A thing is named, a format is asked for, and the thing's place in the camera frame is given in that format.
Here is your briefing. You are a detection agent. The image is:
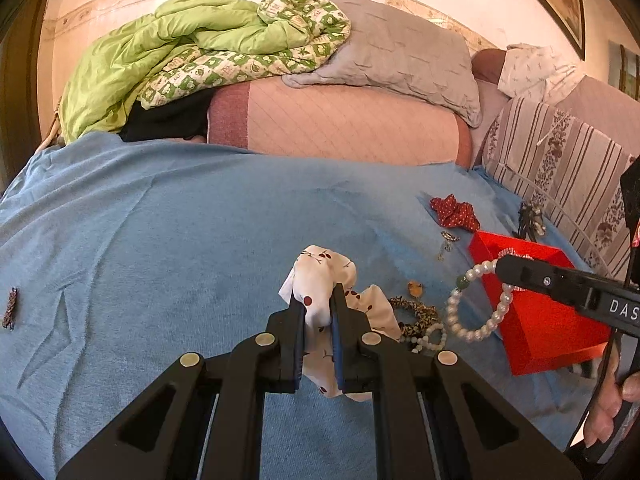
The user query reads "red star-print bow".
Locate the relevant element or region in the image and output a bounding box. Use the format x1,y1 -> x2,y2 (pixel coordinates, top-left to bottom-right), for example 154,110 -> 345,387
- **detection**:
430,196 -> 481,233

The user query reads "purple patchwork cushion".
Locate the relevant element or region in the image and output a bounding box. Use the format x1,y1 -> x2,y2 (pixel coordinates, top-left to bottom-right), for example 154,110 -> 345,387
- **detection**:
555,75 -> 640,161

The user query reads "pink bolster cushion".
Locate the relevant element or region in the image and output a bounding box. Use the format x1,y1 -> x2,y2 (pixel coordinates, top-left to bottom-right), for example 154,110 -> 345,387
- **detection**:
206,80 -> 473,168

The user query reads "silver keychain charm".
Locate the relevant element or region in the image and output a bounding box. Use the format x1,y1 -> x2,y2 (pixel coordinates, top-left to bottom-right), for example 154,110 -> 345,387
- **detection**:
436,230 -> 458,262

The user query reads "small brown hair clip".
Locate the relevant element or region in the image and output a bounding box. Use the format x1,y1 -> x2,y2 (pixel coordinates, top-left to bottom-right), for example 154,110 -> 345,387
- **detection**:
2,287 -> 18,331

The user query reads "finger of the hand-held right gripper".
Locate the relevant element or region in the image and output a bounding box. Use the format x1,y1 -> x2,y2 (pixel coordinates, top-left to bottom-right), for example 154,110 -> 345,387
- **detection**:
495,254 -> 601,318

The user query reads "leopard-print scrunchie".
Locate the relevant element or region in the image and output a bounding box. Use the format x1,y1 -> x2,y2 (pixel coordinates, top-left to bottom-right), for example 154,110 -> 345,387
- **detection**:
389,296 -> 441,341

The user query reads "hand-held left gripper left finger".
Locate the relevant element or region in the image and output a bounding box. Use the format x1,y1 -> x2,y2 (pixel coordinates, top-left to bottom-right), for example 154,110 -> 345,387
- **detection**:
57,291 -> 307,480

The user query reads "person's right hand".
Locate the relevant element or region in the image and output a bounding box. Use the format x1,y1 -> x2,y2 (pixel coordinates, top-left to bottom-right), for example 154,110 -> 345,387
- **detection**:
582,355 -> 640,455

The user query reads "white bead bracelet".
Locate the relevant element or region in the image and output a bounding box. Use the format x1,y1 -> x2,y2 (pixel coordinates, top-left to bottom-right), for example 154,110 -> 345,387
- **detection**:
410,322 -> 448,356

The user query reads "black garment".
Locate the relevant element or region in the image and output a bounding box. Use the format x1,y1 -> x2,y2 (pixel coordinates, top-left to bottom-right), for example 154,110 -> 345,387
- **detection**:
119,87 -> 216,143

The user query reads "white printed cloth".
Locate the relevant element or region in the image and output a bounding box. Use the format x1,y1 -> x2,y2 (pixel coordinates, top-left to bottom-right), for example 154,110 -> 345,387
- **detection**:
497,44 -> 586,106

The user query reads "pearl bracelet with green bead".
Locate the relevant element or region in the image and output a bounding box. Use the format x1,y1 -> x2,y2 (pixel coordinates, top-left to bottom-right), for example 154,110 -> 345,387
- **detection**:
446,259 -> 516,345

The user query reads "blue blanket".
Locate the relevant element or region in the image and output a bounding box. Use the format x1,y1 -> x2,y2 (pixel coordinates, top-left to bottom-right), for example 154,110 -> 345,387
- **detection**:
0,132 -> 596,480

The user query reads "green patterned quilt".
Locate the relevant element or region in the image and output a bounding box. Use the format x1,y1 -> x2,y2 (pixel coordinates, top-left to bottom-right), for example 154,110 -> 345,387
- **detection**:
59,0 -> 351,143

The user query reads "black flowered hair claw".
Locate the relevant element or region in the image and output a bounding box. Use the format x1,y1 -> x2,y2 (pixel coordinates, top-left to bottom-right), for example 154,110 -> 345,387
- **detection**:
515,201 -> 547,241

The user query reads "red box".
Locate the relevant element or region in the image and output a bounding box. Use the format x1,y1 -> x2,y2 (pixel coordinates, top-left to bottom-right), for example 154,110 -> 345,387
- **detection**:
467,230 -> 613,377

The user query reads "grey pillow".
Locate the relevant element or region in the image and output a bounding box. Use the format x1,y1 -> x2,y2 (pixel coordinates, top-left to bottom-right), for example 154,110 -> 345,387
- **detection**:
282,0 -> 483,128

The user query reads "white cherry-print scrunchie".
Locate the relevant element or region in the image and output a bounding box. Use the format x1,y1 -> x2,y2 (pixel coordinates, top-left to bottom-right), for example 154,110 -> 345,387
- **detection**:
278,245 -> 403,402

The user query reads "striped floral cushion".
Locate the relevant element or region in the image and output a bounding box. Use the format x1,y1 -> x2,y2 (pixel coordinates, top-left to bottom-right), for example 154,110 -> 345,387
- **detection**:
482,96 -> 638,281

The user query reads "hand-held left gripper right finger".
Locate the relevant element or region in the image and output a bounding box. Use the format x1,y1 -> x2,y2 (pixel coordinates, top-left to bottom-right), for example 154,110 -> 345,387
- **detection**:
330,282 -> 583,480

